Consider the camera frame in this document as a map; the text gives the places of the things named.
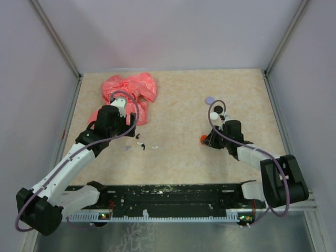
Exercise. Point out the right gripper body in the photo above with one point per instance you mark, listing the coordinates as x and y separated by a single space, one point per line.
218 140

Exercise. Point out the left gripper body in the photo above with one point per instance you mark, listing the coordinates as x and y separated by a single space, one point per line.
122 127

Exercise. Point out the orange charging case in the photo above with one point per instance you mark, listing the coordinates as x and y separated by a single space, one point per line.
202 139

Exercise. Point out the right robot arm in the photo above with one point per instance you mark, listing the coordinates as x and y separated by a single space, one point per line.
280 175

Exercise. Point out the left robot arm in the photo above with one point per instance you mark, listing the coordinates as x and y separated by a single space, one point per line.
45 205

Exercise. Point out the white round charging case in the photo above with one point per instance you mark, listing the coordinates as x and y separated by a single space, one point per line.
214 116

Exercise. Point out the black round charging case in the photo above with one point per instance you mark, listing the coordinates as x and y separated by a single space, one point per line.
218 109

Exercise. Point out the purple round charging case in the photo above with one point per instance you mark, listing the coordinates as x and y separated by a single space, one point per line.
209 100

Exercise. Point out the crumpled pink cloth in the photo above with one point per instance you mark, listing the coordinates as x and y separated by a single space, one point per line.
138 89

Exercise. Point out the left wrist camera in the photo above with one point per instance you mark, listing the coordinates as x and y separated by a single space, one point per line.
120 103

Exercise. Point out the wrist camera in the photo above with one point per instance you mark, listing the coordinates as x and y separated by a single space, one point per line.
225 118
120 103

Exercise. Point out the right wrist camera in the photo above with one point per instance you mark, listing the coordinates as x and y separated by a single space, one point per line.
225 118

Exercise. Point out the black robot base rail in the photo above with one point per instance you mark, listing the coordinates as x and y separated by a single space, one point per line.
186 200

